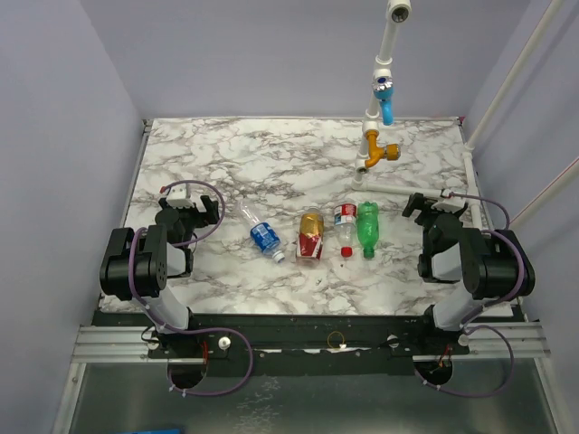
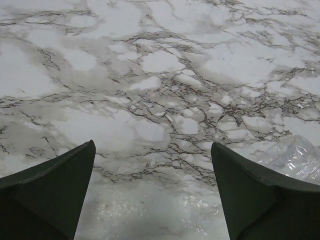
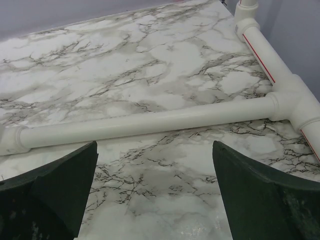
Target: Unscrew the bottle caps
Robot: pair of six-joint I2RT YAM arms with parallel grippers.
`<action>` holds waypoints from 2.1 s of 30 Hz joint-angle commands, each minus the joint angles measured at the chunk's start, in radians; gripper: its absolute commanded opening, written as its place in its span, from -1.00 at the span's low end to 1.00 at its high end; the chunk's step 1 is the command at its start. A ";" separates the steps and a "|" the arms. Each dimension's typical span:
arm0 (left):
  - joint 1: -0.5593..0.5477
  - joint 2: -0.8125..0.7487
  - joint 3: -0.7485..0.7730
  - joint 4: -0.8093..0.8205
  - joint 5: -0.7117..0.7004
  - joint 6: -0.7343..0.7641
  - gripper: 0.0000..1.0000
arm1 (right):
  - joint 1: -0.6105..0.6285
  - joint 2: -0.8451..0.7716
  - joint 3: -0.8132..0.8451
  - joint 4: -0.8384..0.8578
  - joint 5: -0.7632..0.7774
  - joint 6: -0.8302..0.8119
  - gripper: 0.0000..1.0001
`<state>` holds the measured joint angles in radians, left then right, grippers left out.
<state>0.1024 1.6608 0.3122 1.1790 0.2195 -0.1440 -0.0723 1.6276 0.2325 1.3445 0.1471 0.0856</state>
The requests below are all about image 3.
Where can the white PVC pipe frame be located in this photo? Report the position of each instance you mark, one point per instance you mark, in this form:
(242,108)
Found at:
(290,99)

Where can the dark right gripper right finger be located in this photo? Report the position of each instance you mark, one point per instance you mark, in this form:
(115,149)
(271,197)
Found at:
(263,203)

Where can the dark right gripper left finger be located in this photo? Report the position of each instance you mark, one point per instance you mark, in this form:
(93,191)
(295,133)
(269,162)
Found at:
(48,202)

